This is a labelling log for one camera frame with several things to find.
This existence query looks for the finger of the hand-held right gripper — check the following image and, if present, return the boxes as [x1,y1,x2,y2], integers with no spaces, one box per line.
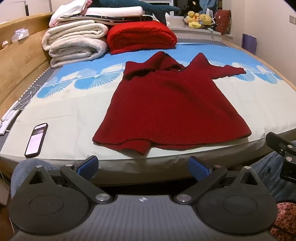
[265,132,296,163]

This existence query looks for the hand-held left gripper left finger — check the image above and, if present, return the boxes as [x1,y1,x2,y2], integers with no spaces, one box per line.
[28,155,114,205]

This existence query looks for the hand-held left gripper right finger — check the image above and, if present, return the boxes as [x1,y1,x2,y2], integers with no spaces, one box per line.
[174,156,260,205]

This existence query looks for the dark red knit sweater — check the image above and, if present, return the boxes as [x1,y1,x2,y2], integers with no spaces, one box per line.
[92,51,252,156]

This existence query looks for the person's right leg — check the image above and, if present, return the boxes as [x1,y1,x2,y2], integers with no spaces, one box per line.
[249,150,296,205]

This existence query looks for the person's leg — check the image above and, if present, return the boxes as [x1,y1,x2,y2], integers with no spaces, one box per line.
[249,150,296,205]
[10,159,61,200]

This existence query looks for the floral patterned cloth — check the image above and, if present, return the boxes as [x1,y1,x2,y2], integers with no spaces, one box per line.
[270,201,296,241]

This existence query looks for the black smartphone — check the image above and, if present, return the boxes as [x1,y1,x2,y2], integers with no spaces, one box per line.
[24,123,49,158]

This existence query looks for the person's left leg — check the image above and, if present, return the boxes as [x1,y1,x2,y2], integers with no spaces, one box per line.
[10,159,61,200]

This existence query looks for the blue and white bed sheet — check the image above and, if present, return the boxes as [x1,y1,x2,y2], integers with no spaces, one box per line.
[0,39,292,159]

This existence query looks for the white power strip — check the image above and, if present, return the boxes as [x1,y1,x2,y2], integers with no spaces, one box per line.
[0,101,24,135]

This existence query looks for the purple folder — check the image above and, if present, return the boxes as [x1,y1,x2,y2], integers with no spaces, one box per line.
[241,33,258,55]

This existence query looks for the dark red cushion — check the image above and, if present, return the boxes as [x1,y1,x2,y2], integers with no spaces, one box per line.
[215,9,232,35]

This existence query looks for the red folded blanket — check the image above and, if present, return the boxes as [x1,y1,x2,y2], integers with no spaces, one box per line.
[106,20,178,55]

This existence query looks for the clear tissue packet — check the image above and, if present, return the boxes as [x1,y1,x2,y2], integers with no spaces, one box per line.
[11,28,30,43]

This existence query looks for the black studded white cloth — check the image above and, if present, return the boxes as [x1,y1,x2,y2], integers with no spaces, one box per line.
[56,13,158,26]

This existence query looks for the white and pink folded cloth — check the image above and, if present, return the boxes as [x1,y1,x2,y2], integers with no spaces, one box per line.
[48,0,93,26]

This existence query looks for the teal shark plush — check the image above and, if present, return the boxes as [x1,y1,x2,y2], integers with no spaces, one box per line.
[91,0,180,26]

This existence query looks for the wooden bed frame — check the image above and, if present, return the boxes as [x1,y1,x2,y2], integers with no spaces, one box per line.
[0,12,296,118]

